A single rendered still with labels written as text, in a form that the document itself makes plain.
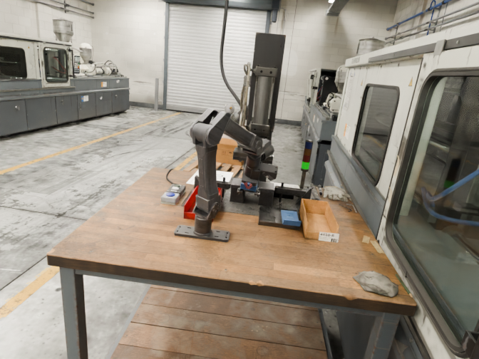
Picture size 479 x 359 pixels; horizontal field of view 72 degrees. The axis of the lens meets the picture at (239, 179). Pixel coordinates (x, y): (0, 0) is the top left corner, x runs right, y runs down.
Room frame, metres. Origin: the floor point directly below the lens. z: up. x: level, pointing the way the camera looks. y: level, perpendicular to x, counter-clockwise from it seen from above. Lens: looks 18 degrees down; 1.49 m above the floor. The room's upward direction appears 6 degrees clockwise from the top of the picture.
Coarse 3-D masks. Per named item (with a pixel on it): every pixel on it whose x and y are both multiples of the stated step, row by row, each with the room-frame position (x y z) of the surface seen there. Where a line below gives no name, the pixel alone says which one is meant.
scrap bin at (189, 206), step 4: (196, 188) 1.41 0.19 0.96; (220, 188) 1.44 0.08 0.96; (192, 192) 1.34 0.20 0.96; (196, 192) 1.41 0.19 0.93; (220, 192) 1.38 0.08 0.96; (192, 196) 1.34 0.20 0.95; (188, 200) 1.25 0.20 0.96; (192, 200) 1.34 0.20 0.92; (188, 204) 1.26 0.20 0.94; (192, 204) 1.34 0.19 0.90; (184, 208) 1.20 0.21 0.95; (188, 208) 1.26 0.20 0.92; (192, 208) 1.30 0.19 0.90; (184, 212) 1.20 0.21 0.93; (188, 212) 1.20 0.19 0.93; (184, 216) 1.20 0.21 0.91; (188, 216) 1.20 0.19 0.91; (192, 216) 1.20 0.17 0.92; (212, 220) 1.19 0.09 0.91
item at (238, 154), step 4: (260, 136) 1.45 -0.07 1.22; (236, 148) 1.50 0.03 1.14; (240, 148) 1.51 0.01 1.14; (236, 152) 1.43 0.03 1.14; (240, 152) 1.43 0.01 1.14; (244, 152) 1.43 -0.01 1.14; (236, 156) 1.43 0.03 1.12; (240, 156) 1.43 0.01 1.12; (244, 156) 1.43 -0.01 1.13; (272, 156) 1.42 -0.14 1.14; (240, 160) 1.50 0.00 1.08; (244, 160) 1.43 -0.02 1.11; (264, 160) 1.42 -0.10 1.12; (268, 160) 1.42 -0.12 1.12
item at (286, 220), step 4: (284, 212) 1.31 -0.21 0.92; (288, 212) 1.31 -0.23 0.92; (292, 212) 1.32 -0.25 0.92; (296, 212) 1.32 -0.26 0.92; (284, 216) 1.27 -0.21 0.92; (288, 216) 1.28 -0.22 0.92; (292, 216) 1.28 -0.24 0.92; (296, 216) 1.28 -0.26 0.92; (284, 220) 1.19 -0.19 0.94; (288, 220) 1.18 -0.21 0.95; (292, 220) 1.18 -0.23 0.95; (296, 220) 1.18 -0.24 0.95; (284, 224) 1.20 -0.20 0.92; (288, 224) 1.20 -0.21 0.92; (292, 224) 1.20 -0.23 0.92; (296, 224) 1.19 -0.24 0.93; (300, 224) 1.19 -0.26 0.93
